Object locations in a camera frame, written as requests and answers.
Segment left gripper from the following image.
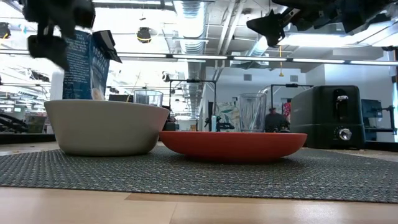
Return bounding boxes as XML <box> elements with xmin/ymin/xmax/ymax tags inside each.
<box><xmin>18</xmin><ymin>0</ymin><xmax>96</xmax><ymax>71</ymax></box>

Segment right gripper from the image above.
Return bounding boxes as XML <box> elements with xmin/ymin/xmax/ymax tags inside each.
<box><xmin>246</xmin><ymin>0</ymin><xmax>346</xmax><ymax>47</ymax></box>

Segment blue cereal box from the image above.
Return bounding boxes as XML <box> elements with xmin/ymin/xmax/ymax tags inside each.
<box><xmin>62</xmin><ymin>29</ymin><xmax>123</xmax><ymax>101</ymax></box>

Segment tall clear glass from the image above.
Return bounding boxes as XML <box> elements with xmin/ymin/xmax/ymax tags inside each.
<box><xmin>238</xmin><ymin>92</ymin><xmax>267</xmax><ymax>133</ymax></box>

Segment beige ceramic bowl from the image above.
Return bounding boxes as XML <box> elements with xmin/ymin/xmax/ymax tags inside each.
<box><xmin>44</xmin><ymin>99</ymin><xmax>170</xmax><ymax>157</ymax></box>

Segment black toaster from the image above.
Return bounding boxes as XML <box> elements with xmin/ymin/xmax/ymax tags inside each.
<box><xmin>290</xmin><ymin>85</ymin><xmax>367</xmax><ymax>149</ymax></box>

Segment orange plate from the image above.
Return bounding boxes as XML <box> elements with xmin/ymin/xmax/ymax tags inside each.
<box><xmin>159</xmin><ymin>130</ymin><xmax>308</xmax><ymax>163</ymax></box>

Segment grey woven placemat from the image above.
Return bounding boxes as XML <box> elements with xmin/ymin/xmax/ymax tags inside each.
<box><xmin>0</xmin><ymin>145</ymin><xmax>398</xmax><ymax>204</ymax></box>

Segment dark monitor on arm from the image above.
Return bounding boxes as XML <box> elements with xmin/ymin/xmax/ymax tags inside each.
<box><xmin>361</xmin><ymin>98</ymin><xmax>397</xmax><ymax>135</ymax></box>

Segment white pillar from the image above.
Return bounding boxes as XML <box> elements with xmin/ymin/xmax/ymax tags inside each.
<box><xmin>50</xmin><ymin>70</ymin><xmax>65</xmax><ymax>101</ymax></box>

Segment black curved object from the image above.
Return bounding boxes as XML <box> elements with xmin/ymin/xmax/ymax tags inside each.
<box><xmin>0</xmin><ymin>111</ymin><xmax>30</xmax><ymax>134</ymax></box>

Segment black ceiling dome fixture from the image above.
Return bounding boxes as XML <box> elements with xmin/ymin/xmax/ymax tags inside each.
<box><xmin>136</xmin><ymin>27</ymin><xmax>152</xmax><ymax>44</ymax></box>

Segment floral patterned panel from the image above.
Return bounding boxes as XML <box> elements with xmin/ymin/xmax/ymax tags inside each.
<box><xmin>216</xmin><ymin>102</ymin><xmax>241</xmax><ymax>132</ymax></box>

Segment black desk clamp device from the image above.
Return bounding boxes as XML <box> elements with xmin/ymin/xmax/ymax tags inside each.
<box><xmin>204</xmin><ymin>116</ymin><xmax>236</xmax><ymax>132</ymax></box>

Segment short clear glass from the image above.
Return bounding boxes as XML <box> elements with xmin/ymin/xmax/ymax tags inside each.
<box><xmin>133</xmin><ymin>89</ymin><xmax>164</xmax><ymax>108</ymax></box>

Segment black metal stand frame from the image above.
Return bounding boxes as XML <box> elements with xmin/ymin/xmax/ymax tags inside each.
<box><xmin>169</xmin><ymin>79</ymin><xmax>218</xmax><ymax>131</ymax></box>
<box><xmin>270</xmin><ymin>83</ymin><xmax>314</xmax><ymax>110</ymax></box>

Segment silver ventilation duct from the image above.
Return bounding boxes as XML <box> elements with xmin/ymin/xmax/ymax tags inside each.
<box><xmin>174</xmin><ymin>0</ymin><xmax>208</xmax><ymax>119</ymax></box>

